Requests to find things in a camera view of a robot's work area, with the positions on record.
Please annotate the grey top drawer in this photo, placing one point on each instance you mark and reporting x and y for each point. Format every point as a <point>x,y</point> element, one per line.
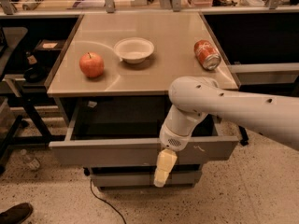
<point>123,131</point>

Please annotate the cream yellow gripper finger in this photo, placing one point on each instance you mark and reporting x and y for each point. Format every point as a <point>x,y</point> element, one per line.
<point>165,162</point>

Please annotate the grey bottom drawer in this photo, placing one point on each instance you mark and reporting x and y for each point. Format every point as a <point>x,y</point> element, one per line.
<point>124,180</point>

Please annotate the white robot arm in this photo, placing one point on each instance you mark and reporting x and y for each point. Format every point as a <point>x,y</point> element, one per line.
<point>194,98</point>

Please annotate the black desk frame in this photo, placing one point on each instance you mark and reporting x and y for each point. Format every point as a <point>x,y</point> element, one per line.
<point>244,136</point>

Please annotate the dark shoe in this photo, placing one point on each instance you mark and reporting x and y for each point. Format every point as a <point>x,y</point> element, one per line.
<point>16,214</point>

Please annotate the red soda can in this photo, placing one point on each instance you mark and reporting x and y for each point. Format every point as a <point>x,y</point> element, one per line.
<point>206,55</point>

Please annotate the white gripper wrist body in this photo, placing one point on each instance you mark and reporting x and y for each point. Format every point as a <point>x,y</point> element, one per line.
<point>170,138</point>

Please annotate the grey drawer cabinet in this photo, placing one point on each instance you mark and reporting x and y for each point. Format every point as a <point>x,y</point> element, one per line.
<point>112,85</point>

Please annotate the dark round object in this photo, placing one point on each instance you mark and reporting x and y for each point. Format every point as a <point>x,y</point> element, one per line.
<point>35,74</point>

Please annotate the clear plastic bottle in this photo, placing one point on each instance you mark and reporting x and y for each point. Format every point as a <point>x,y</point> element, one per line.
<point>30,160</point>

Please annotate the red apple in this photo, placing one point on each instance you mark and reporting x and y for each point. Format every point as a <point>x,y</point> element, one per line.
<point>91,65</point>

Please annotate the grey drawer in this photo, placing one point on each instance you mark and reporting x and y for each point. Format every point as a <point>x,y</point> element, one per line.
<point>124,180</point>
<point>123,131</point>

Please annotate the white paper bowl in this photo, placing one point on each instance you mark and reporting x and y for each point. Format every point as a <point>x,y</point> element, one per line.
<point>134,50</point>

